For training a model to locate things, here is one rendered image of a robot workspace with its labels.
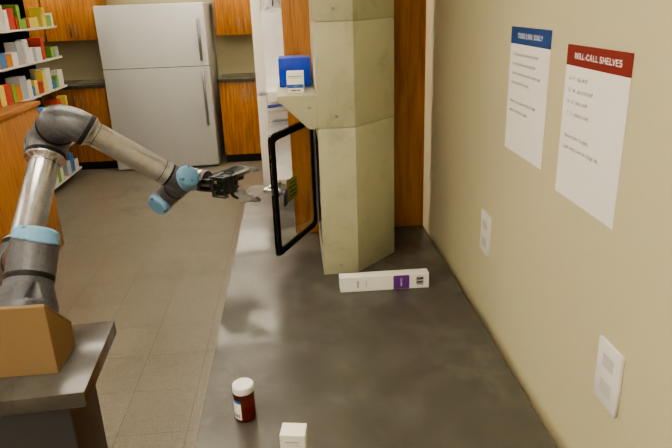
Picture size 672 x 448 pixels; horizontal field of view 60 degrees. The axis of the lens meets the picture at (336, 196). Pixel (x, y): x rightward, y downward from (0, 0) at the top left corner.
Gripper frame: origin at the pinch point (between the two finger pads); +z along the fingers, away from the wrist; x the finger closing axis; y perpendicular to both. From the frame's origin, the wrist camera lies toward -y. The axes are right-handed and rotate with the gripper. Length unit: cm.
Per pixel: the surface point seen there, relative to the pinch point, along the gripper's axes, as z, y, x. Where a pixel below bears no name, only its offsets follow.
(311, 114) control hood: 24.0, 7.4, 25.7
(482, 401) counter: 83, 51, -26
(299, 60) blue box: 13.3, -8.0, 39.4
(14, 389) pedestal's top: -18, 84, -26
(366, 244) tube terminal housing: 36.6, -2.5, -17.5
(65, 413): -11, 78, -35
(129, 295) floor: -163, -97, -120
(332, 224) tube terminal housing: 28.4, 5.1, -8.8
